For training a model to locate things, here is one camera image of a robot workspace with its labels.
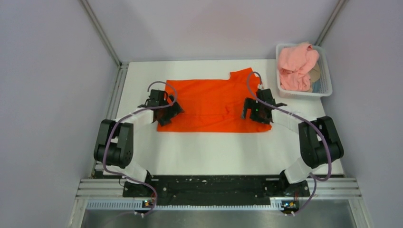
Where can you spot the pink t-shirt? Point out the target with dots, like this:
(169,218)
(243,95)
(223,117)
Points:
(294,65)

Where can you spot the beige garment in basket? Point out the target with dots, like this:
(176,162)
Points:
(315,73)

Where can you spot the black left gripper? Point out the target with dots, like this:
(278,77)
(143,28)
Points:
(174,109)

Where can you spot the aluminium frame rail front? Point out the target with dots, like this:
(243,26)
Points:
(335,203)

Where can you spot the orange t-shirt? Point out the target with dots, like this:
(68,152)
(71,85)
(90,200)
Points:
(213,105)

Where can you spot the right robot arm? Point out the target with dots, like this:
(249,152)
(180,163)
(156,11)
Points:
(319,142)

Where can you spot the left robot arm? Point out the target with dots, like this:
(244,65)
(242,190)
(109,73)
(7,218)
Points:
(115,140)

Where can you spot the white plastic basket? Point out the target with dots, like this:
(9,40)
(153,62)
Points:
(326,87)

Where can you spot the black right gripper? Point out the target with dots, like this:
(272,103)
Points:
(252,104)

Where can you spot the blue garment in basket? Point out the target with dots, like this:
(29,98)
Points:
(316,87)

